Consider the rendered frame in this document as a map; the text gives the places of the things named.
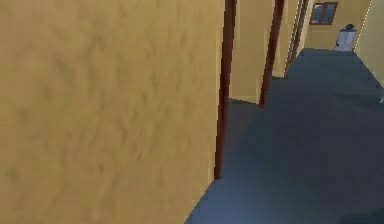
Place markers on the white cabinet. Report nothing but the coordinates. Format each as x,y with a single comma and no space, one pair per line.
345,40

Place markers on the dark blue object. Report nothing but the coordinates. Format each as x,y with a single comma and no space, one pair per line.
349,26

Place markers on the brown framed window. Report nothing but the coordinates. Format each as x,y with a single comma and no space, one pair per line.
323,13

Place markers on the grey door frame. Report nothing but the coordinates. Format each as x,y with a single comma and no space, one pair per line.
296,33

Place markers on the dark red door frame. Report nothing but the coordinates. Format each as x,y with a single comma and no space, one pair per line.
226,66

